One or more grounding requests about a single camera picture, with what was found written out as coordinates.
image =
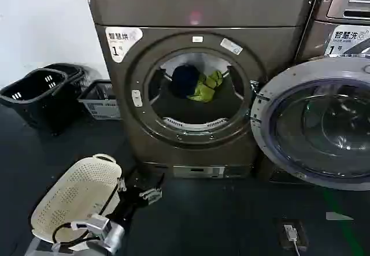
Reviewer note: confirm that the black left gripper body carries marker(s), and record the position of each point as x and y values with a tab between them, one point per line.
125	205

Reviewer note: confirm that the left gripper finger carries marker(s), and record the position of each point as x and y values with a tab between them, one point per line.
151	194
121	185

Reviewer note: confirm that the cream perforated laundry basket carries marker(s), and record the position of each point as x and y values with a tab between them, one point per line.
75	192

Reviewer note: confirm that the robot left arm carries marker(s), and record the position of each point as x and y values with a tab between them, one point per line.
112	234

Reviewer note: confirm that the grey dryer with round opening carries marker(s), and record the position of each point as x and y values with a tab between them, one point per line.
202	152

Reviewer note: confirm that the grey slatted plastic crate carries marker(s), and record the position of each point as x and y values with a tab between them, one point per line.
101	107

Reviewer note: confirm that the white lint filter grille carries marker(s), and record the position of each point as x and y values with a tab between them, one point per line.
193	123

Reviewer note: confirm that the dark blue garment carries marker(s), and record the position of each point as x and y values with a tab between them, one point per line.
183	79

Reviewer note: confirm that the yellow-green garment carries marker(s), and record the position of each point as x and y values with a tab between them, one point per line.
206	87

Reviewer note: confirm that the large black plastic basket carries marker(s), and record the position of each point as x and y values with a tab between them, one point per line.
31	100

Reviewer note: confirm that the white number label sticker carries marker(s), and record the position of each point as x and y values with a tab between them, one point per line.
122	43

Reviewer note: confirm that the dark floor socket box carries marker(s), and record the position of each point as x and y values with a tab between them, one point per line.
292	234

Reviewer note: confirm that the round glass dryer door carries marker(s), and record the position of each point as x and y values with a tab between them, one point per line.
315	123

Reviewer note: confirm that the pale floor tape piece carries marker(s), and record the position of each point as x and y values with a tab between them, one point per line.
338	216

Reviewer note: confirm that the grey washer with white label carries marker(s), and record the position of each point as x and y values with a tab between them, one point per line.
313	40

